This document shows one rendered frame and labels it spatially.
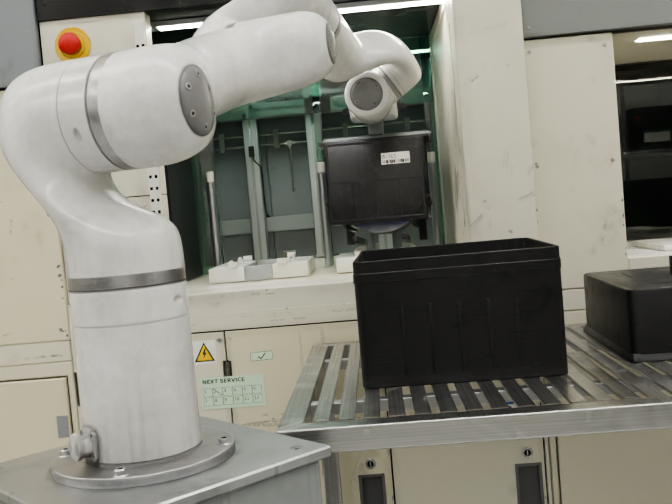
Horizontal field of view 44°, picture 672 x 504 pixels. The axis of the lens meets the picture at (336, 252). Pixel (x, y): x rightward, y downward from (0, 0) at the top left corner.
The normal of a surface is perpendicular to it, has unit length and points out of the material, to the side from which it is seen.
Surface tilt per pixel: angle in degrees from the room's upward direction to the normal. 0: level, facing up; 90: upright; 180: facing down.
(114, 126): 113
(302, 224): 90
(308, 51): 102
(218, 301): 90
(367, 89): 90
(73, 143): 123
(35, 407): 90
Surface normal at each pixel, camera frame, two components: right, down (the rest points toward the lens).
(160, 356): 0.59, -0.01
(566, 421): -0.04, 0.06
